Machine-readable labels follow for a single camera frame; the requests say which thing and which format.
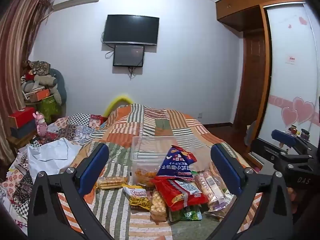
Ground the orange ball snack packet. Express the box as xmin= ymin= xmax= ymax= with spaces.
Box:
xmin=134 ymin=164 xmax=160 ymax=187

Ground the wall television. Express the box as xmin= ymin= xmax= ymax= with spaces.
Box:
xmin=102 ymin=14 xmax=160 ymax=46

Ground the yellow foam tube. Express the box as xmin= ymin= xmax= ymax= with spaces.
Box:
xmin=104 ymin=94 xmax=133 ymax=117

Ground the blue snack bag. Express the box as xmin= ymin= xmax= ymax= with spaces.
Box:
xmin=156 ymin=145 xmax=198 ymax=182

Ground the grey cushion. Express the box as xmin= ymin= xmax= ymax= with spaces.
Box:
xmin=49 ymin=69 xmax=67 ymax=105

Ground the patterned dark cloth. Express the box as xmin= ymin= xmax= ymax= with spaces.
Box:
xmin=27 ymin=60 xmax=52 ymax=77

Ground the beige biscuit pack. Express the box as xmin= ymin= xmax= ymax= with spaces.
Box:
xmin=96 ymin=176 xmax=128 ymax=190

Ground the wooden overhead cabinet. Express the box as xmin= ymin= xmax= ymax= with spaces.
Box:
xmin=215 ymin=0 xmax=311 ymax=32

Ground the clear plastic container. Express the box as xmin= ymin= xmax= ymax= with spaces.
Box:
xmin=130 ymin=136 xmax=215 ymax=188

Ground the wooden door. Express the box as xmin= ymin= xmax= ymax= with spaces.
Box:
xmin=233 ymin=30 xmax=267 ymax=132

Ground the grey bag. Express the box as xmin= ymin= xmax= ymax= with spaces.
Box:
xmin=246 ymin=121 xmax=258 ymax=153

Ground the white plastic bag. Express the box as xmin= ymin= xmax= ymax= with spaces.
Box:
xmin=27 ymin=139 xmax=82 ymax=175

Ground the orange box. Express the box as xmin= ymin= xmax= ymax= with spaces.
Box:
xmin=28 ymin=88 xmax=50 ymax=103

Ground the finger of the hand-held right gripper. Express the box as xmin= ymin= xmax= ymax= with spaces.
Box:
xmin=272 ymin=129 xmax=320 ymax=155
xmin=251 ymin=139 xmax=312 ymax=166

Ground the small black monitor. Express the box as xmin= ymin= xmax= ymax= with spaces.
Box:
xmin=113 ymin=44 xmax=145 ymax=67

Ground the striped brown curtain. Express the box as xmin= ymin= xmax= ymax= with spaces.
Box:
xmin=0 ymin=0 xmax=54 ymax=166

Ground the wooden nightstand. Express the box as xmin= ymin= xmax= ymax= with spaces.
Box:
xmin=6 ymin=130 xmax=38 ymax=153

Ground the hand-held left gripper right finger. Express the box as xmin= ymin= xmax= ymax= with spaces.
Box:
xmin=206 ymin=143 xmax=294 ymax=240

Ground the striped patchwork blanket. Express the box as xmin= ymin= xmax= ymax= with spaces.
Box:
xmin=57 ymin=104 xmax=253 ymax=240

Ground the yellow white snack bag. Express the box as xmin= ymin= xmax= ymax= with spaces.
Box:
xmin=122 ymin=184 xmax=153 ymax=210

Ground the green pea packet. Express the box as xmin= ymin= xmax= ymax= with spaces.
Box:
xmin=169 ymin=204 xmax=203 ymax=222

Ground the clear puffed snack pack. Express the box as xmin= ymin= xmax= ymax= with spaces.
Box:
xmin=149 ymin=189 xmax=167 ymax=222

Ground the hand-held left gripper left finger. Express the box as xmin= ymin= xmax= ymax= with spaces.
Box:
xmin=27 ymin=142 xmax=115 ymax=240

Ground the television cable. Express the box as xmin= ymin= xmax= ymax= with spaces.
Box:
xmin=101 ymin=31 xmax=115 ymax=60

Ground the red snack bag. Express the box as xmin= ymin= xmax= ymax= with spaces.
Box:
xmin=151 ymin=176 xmax=209 ymax=212

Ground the person's right hand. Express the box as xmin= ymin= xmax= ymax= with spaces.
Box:
xmin=287 ymin=186 xmax=298 ymax=214

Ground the white sliding wardrobe door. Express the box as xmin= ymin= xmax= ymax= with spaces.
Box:
xmin=257 ymin=1 xmax=320 ymax=140

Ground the long cracker pack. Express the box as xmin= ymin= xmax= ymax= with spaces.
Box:
xmin=194 ymin=170 xmax=229 ymax=212

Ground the grey box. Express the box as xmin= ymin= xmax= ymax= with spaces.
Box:
xmin=10 ymin=119 xmax=37 ymax=139

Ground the pink toy figure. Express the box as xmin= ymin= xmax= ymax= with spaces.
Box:
xmin=33 ymin=112 xmax=48 ymax=138

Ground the checkered patchwork quilt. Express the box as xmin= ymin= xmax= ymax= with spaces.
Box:
xmin=0 ymin=114 xmax=107 ymax=230

